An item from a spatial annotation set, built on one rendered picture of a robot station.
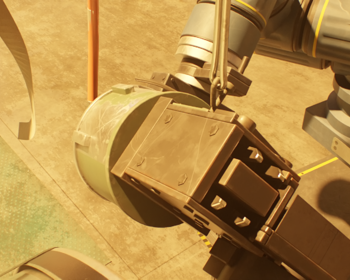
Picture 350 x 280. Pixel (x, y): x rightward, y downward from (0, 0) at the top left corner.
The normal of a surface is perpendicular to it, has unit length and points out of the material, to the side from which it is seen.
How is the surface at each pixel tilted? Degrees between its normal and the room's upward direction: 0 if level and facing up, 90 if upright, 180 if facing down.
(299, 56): 109
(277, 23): 114
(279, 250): 65
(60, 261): 36
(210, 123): 43
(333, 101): 23
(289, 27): 76
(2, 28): 100
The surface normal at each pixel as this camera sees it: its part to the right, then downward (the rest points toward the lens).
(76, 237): 0.00, -0.76
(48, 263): -0.38, -0.92
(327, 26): -0.39, 0.14
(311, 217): 0.50, 0.16
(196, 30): -0.54, -0.31
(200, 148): -0.68, -0.54
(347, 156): -0.86, 0.32
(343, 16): -0.28, -0.22
